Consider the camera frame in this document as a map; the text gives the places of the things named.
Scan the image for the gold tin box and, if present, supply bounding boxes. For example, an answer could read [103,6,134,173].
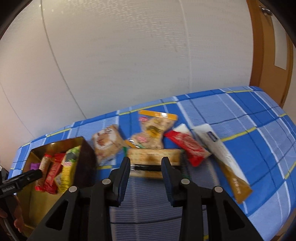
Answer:
[17,137,96,229]

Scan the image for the white brown long sachet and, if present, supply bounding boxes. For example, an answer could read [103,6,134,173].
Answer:
[193,123,252,204]

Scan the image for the orange pumpkin seed bag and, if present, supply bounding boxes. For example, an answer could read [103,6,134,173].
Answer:
[125,109,178,149]

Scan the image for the grain bar red-ended wrapper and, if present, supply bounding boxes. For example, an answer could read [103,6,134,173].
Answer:
[35,154,53,191]

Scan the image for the wooden door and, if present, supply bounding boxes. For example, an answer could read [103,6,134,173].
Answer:
[247,1,293,107]

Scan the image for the person's left hand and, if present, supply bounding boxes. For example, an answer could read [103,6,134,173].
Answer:
[1,194,24,235]

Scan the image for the red candy packet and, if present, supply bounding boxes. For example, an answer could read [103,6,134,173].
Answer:
[44,153,65,194]

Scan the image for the yellow green snack packet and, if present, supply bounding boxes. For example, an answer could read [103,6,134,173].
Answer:
[54,146,81,193]

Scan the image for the cracker pack green-ended wrapper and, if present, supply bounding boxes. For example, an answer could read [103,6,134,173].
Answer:
[126,148,185,179]

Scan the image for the red white snack packet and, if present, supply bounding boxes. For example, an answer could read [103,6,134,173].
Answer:
[164,123,212,167]

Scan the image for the purple snack packet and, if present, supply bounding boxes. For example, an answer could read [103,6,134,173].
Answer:
[30,163,40,170]

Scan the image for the beige rice cracker packet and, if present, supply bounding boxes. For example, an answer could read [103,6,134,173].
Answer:
[92,125,125,165]

